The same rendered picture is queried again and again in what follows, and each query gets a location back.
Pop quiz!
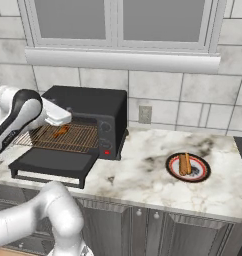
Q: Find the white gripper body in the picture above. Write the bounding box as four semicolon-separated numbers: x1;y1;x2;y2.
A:
43;98;73;127

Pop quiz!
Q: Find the brown chicken drumstick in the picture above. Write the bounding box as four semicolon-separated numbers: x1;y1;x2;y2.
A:
51;125;70;139

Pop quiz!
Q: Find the black toaster oven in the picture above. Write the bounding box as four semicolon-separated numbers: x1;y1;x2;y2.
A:
7;85;130;190

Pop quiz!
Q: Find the black toaster oven door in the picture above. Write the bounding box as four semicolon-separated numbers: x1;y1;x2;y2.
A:
7;147;101;190

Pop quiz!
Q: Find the black toaster oven knob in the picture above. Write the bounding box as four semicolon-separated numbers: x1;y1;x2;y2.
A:
100;139;113;152
99;120;113;134

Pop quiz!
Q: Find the grey cupboard door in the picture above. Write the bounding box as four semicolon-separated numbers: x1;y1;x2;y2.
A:
74;198;148;256
146;209;235;256

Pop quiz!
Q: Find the tan hotdog bun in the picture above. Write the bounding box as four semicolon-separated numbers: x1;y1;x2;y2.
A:
178;152;193;177

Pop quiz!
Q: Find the grey drawer front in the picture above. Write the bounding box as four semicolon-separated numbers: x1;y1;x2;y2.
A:
0;182;49;214

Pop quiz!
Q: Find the white framed window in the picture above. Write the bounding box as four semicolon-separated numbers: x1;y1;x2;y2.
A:
17;0;228;75

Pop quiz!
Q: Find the black rimmed round plate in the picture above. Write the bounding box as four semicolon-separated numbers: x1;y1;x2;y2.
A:
164;151;213;184

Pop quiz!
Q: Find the wire oven rack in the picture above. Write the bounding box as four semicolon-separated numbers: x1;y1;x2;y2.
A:
12;122;100;155

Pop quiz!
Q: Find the grey wall outlet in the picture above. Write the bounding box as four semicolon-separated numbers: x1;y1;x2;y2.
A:
138;105;153;125

